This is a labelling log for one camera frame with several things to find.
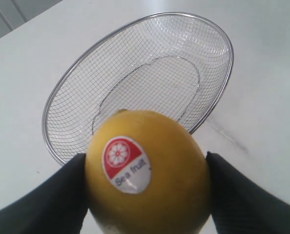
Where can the yellow lemon with sticker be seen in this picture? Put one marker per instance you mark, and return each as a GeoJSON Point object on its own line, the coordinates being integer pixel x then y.
{"type": "Point", "coordinates": [145, 174]}

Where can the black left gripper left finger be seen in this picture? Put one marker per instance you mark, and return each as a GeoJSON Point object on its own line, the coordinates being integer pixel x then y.
{"type": "Point", "coordinates": [58, 206]}

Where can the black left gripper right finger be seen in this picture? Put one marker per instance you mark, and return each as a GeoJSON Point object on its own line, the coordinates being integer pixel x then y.
{"type": "Point", "coordinates": [239, 206]}

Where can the oval wire mesh basket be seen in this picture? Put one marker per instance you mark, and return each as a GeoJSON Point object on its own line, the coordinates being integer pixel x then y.
{"type": "Point", "coordinates": [174, 63]}

